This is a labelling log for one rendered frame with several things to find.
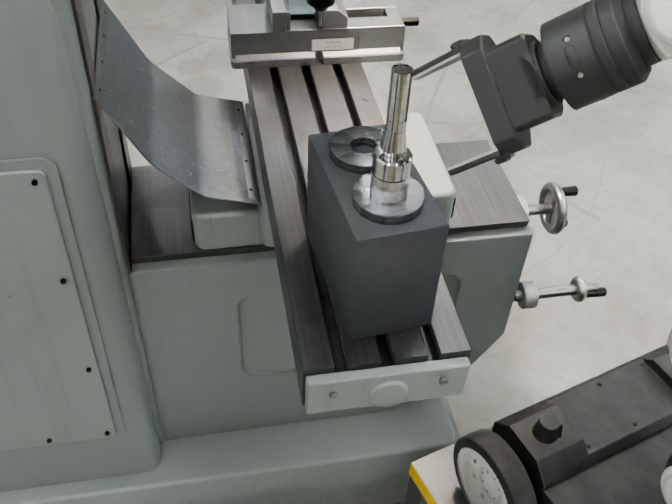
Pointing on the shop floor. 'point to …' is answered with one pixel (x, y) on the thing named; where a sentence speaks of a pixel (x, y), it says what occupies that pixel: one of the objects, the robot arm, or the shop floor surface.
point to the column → (66, 262)
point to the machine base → (278, 463)
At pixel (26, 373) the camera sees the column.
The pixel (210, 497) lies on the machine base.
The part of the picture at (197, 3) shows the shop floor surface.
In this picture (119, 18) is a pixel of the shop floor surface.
